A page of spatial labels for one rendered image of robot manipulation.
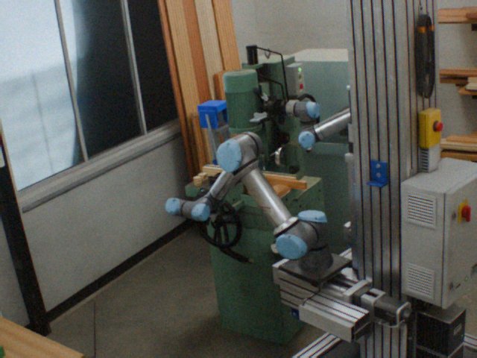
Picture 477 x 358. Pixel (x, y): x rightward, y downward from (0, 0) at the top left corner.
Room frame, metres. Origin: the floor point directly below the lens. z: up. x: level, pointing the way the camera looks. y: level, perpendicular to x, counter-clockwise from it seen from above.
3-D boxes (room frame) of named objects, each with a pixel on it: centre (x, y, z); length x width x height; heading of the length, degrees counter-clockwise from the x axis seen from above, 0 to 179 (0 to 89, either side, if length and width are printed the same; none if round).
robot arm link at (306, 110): (2.76, -0.35, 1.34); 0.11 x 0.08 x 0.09; 54
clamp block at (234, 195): (2.95, 0.08, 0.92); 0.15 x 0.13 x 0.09; 54
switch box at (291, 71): (3.26, -0.36, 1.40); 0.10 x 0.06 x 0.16; 144
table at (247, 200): (3.02, 0.04, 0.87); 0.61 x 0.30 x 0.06; 54
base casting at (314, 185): (3.18, -0.13, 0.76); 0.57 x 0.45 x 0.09; 144
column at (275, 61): (3.32, -0.22, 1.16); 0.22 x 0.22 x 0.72; 54
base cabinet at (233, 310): (3.18, -0.12, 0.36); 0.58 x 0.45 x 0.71; 144
